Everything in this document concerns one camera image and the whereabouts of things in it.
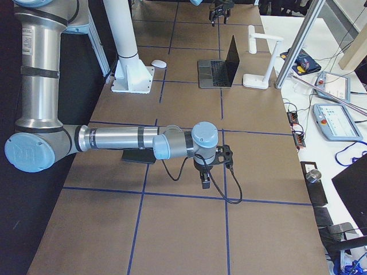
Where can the black flat block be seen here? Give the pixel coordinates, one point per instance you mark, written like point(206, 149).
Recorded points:
point(315, 190)

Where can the white pedestal column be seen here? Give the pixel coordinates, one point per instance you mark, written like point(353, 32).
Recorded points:
point(131, 75)

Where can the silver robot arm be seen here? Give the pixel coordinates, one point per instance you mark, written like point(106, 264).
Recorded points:
point(41, 139)

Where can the near teach pendant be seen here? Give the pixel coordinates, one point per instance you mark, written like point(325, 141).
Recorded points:
point(335, 123)

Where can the white computer mouse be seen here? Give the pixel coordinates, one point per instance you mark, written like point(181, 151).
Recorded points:
point(159, 64)

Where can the aluminium frame post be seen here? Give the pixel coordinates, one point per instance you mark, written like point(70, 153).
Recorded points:
point(305, 28)

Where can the teach pendant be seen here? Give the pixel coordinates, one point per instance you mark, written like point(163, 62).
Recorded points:
point(335, 123)
point(333, 84)

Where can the black power strip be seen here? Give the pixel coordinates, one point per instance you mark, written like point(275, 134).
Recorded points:
point(298, 137)
point(292, 117)

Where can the grey laptop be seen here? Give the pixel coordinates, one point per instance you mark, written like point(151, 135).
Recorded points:
point(219, 73)

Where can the silver metal cylinder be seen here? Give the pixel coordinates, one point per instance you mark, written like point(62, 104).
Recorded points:
point(313, 176)

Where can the far teach pendant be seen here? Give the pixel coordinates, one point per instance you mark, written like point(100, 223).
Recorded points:
point(333, 84)

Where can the blue patterned pouch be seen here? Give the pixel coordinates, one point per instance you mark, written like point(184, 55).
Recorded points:
point(305, 64)

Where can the black mouse pad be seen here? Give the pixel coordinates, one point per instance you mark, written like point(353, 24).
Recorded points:
point(145, 156)

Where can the black power strip far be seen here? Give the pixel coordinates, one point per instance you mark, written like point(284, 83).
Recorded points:
point(292, 117)

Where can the black power strip near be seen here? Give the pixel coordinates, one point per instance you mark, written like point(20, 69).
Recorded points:
point(298, 137)

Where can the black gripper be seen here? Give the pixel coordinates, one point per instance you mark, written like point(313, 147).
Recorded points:
point(200, 167)
point(219, 11)

